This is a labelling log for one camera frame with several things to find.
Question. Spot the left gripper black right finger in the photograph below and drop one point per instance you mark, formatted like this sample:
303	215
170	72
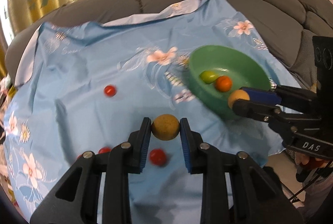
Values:
235	188

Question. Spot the green plastic bowl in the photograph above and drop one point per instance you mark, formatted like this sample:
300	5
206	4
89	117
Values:
241	69

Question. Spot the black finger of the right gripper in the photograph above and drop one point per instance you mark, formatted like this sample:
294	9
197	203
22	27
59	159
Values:
266	113
275	95

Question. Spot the blue floral cloth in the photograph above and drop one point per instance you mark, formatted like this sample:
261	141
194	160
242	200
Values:
60	109

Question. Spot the right human hand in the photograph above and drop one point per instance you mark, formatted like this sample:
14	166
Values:
310	163

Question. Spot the grey sofa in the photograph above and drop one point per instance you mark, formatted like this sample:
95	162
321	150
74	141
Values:
285	25

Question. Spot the clutter pile of clothes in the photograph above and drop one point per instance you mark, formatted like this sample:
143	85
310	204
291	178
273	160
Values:
7	91

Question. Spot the green oval fruit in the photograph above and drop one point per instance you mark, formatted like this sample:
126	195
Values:
208	77

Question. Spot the pale orange round fruit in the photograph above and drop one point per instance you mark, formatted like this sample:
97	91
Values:
236	95

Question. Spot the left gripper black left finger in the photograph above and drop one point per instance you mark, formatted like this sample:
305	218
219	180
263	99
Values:
74	199

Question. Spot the yellow-brown round fruit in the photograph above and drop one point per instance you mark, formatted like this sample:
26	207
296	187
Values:
165	127

